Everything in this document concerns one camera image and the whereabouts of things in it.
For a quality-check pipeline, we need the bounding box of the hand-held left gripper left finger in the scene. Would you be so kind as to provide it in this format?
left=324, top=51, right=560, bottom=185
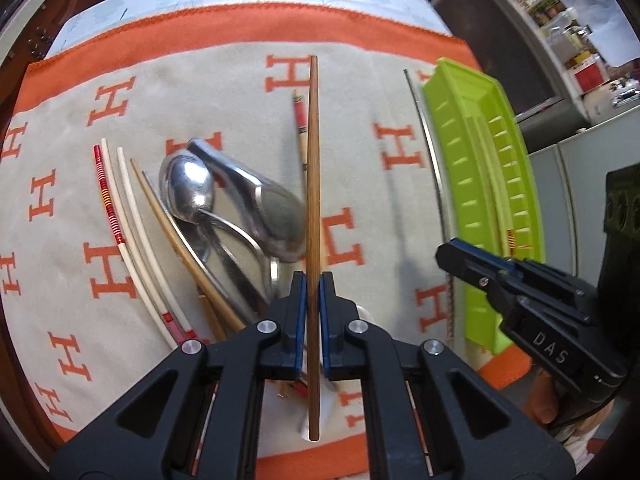
left=47, top=271, right=307, bottom=480

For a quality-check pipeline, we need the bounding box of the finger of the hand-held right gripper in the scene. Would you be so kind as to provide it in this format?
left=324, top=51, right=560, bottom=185
left=435, top=240, right=592, bottom=329
left=451, top=237, right=599, bottom=318

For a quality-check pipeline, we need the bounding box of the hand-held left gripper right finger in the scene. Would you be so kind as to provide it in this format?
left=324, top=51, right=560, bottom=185
left=320, top=271, right=576, bottom=480

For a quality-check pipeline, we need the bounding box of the green plastic tray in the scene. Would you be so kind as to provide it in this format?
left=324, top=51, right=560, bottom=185
left=419, top=57, right=546, bottom=358

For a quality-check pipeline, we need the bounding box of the brown wooden chopstick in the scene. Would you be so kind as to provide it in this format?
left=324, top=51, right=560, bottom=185
left=306, top=55, right=322, bottom=442
left=129, top=157, right=247, bottom=332

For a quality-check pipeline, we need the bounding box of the person's right hand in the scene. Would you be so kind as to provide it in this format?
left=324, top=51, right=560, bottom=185
left=527, top=365, right=614, bottom=445

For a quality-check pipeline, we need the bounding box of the thin metal chopstick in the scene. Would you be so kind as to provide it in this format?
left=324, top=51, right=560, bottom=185
left=403, top=69, right=457, bottom=348

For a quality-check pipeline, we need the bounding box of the steel soup spoon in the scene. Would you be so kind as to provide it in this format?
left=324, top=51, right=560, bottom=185
left=186, top=137, right=308, bottom=263

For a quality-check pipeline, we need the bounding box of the grey cabinet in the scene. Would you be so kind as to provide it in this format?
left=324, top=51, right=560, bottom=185
left=527, top=122, right=640, bottom=291

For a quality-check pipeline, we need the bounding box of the white ceramic spoon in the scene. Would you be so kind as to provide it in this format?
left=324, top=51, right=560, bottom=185
left=297, top=304, right=373, bottom=442

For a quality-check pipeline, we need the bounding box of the red tipped wooden chopstick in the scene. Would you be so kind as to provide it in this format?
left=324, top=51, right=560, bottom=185
left=292, top=90, right=310, bottom=191

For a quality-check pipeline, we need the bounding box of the red striped white chopstick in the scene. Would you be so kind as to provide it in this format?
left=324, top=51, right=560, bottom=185
left=92, top=145, right=181, bottom=348

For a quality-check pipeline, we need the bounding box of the dark glass cabinet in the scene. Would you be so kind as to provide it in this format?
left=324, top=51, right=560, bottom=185
left=432, top=0, right=593, bottom=128

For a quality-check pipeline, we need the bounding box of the row of pantry jars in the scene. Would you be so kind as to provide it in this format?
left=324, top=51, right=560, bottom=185
left=480, top=0, right=640, bottom=108

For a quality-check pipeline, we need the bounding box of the orange beige printed blanket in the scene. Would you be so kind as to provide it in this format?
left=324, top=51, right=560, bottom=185
left=0, top=2, right=531, bottom=480

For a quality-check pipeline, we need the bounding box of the translucent plastic sheet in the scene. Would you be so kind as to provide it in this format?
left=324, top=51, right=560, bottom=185
left=545, top=0, right=640, bottom=66

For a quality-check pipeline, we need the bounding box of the beige kitchen countertop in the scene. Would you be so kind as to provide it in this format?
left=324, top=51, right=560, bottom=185
left=0, top=0, right=76, bottom=81

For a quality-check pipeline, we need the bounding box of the long-handled steel spoon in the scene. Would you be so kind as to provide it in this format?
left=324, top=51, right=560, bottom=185
left=159, top=153, right=273, bottom=311
left=200, top=210, right=281, bottom=306

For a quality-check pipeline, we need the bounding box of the wooden-handled small spoon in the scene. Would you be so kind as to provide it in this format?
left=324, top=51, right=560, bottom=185
left=141, top=170, right=236, bottom=306

